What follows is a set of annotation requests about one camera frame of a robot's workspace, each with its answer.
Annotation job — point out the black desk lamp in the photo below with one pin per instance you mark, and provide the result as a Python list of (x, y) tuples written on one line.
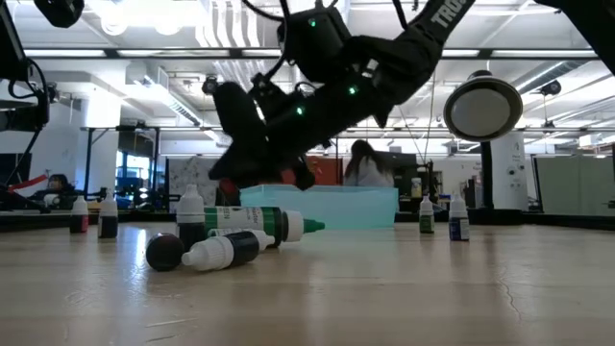
[(483, 110)]

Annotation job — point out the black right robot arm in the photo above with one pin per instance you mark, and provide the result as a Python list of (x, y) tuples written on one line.
[(408, 53)]

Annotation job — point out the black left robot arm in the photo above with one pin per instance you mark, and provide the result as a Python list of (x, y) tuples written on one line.
[(9, 48)]

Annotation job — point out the green partition wall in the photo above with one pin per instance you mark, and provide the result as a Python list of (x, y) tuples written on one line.
[(576, 187)]

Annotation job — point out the black ceiling spotlight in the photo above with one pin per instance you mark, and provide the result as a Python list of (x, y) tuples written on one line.
[(550, 88), (207, 85)]

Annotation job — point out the black aluminium table frame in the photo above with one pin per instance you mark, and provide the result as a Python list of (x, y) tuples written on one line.
[(552, 221)]

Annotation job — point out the small blue label bottle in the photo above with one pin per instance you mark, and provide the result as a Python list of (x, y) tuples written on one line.
[(459, 229)]

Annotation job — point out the large green coloring bottle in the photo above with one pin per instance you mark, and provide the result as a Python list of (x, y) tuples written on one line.
[(240, 217)]

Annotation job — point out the ceiling light rail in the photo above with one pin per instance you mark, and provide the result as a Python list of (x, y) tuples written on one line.
[(72, 53)]

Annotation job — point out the green translucent plastic tray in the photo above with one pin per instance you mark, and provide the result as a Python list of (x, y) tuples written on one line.
[(336, 206)]

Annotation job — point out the small black bottle white cap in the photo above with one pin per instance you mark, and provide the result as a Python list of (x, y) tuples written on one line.
[(190, 206), (108, 226), (240, 247)]

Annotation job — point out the marble pattern board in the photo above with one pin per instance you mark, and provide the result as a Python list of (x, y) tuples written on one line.
[(192, 170)]

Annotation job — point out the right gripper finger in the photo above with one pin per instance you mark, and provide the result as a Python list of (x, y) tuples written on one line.
[(274, 165), (235, 115)]

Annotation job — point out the black monitor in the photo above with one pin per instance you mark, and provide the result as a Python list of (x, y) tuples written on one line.
[(406, 168), (14, 168)]

